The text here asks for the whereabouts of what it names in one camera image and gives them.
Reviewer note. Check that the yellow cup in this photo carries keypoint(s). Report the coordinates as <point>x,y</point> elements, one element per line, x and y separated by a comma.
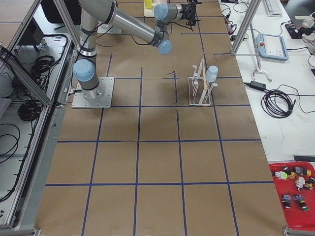
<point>148,4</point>

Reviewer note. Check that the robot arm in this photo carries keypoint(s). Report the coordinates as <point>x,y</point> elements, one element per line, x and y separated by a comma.
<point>97,13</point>

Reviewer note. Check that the brown paper table mat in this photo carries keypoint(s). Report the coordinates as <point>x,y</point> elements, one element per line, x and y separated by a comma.
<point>154,165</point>

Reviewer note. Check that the light blue ikea cup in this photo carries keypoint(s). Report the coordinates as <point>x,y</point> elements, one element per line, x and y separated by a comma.
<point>211,73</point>

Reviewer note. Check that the green handled reacher grabber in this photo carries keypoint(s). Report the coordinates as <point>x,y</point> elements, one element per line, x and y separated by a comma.
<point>259,69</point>

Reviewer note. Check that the cream serving tray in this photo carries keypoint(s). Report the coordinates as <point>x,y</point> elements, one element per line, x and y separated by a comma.
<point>149,13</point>

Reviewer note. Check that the black power adapter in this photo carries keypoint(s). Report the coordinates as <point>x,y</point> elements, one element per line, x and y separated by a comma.
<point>257,86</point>

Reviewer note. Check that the blue teach pendant tablet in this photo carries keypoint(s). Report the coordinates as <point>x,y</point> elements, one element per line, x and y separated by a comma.
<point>271,47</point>

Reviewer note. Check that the red tray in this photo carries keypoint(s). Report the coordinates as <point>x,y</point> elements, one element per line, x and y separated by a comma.
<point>295,185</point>

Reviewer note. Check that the aluminium frame post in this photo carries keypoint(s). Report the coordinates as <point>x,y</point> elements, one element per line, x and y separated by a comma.
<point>244,25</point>

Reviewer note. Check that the white wire cup rack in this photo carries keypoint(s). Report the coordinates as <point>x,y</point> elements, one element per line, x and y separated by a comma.
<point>199,89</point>

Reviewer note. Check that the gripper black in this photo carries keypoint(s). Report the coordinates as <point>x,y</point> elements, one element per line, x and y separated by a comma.
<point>188,10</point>

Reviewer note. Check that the white keyboard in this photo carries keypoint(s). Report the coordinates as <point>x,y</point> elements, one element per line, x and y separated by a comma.
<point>273,8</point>

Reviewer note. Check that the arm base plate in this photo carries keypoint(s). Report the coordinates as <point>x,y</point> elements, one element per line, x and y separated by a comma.
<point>110,29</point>
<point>100,97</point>

